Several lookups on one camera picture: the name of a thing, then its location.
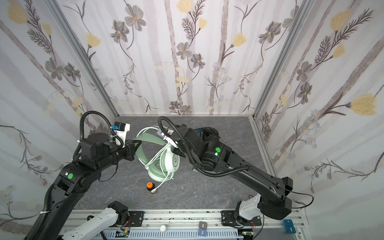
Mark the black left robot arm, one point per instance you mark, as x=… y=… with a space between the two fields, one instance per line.
x=92 y=156

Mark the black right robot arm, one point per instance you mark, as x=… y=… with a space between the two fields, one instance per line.
x=210 y=157

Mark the mint green wired headphones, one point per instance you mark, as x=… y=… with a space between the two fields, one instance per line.
x=164 y=164

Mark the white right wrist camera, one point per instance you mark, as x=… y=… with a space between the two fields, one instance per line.
x=166 y=138

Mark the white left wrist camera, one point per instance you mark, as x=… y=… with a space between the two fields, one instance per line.
x=120 y=132

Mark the black wired headphones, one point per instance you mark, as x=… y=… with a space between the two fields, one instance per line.
x=208 y=134

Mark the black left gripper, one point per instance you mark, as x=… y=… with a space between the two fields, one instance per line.
x=130 y=149

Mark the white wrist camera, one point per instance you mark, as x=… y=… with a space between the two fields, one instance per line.
x=120 y=132
x=166 y=138

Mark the orange cap brown bottle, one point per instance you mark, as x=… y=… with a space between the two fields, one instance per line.
x=151 y=187

